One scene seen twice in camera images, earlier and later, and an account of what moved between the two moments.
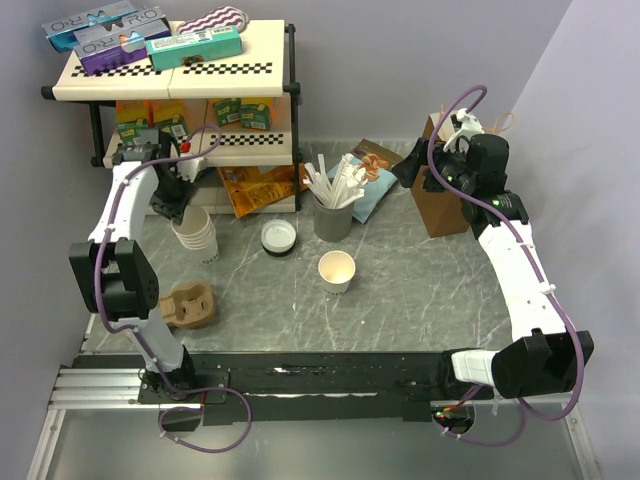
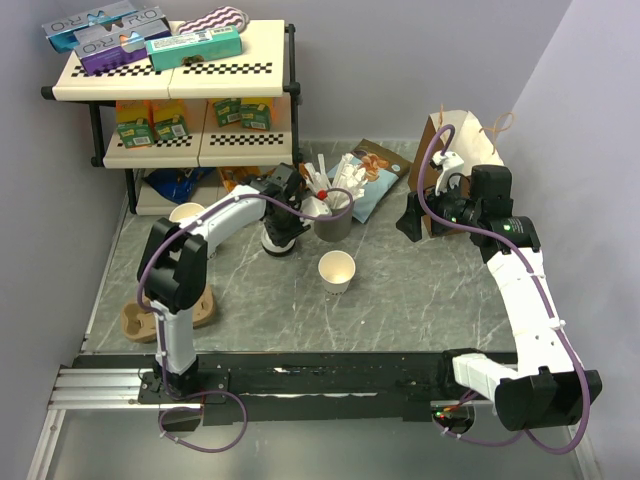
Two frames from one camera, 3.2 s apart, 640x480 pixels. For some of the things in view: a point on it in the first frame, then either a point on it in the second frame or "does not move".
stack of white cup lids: x=278 y=237 does not move
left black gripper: x=175 y=211 to x=280 y=238
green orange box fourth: x=256 y=116 does not move
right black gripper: x=418 y=156 to x=410 y=221
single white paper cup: x=336 y=269 does not move
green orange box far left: x=131 y=117 does not move
